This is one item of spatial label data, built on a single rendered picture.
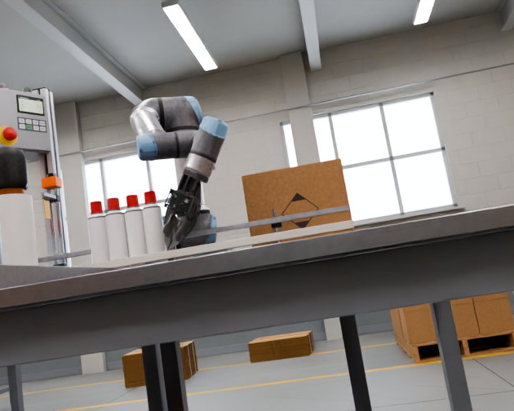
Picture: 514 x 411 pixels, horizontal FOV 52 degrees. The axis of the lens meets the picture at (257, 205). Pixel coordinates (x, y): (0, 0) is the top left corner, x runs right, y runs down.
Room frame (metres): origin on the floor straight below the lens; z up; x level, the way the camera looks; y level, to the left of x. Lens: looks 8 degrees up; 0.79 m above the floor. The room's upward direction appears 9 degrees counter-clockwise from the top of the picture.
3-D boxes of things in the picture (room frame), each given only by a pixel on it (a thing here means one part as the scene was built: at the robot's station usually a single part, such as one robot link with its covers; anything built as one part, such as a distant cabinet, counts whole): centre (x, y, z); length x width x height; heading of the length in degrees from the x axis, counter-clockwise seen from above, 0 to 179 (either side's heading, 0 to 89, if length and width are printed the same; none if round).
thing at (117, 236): (1.41, 0.39, 0.98); 0.05 x 0.05 x 0.20
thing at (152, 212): (1.40, 0.28, 0.98); 0.05 x 0.05 x 0.20
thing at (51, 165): (1.58, 0.62, 1.17); 0.04 x 0.04 x 0.67; 84
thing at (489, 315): (4.83, -1.50, 0.45); 1.20 x 0.83 x 0.89; 174
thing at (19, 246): (1.15, 0.54, 1.03); 0.09 x 0.09 x 0.30
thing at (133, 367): (5.58, 1.22, 0.16); 0.64 x 0.53 x 0.31; 86
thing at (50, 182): (1.48, 0.59, 1.05); 0.10 x 0.04 x 0.33; 174
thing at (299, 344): (5.90, -0.03, 0.10); 0.64 x 0.52 x 0.20; 79
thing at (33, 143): (1.53, 0.69, 1.38); 0.17 x 0.10 x 0.19; 139
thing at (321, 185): (1.65, -0.13, 0.99); 0.30 x 0.24 x 0.27; 83
